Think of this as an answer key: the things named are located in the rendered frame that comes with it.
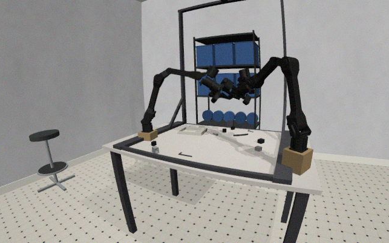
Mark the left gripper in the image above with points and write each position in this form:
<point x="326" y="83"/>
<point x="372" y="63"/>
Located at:
<point x="237" y="92"/>

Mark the black diagonal bars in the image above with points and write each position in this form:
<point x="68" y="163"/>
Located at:
<point x="182" y="102"/>

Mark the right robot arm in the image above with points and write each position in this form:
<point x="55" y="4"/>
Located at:
<point x="159" y="78"/>

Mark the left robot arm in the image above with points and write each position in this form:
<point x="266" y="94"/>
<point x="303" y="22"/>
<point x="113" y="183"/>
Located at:
<point x="296" y="120"/>

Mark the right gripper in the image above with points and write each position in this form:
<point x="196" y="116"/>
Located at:
<point x="217" y="88"/>

